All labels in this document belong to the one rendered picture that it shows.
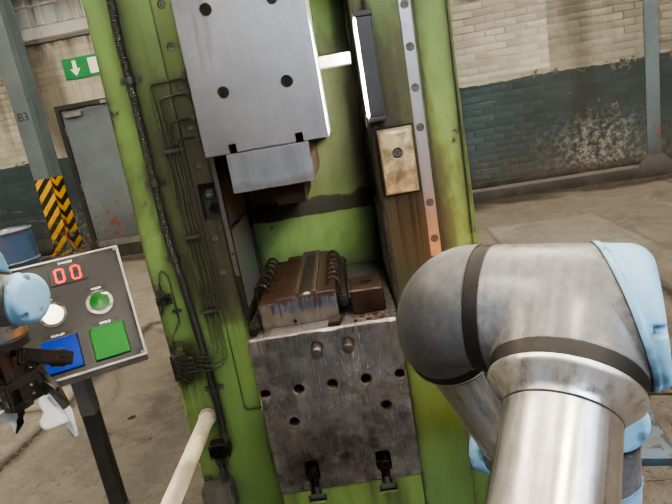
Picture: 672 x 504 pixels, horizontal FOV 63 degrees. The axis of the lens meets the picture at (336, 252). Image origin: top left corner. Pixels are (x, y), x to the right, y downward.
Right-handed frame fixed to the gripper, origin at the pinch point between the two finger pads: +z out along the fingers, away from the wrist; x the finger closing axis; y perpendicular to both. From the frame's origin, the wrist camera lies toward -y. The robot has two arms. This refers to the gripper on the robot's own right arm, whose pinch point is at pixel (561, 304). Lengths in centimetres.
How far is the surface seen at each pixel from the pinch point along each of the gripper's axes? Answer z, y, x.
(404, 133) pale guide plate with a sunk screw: 46, -32, -28
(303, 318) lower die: 27, 9, -58
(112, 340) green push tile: 3, 1, -95
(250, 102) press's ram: 27, -45, -60
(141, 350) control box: 5, 5, -90
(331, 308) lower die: 29, 8, -50
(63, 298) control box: 4, -9, -106
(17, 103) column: 522, -120, -548
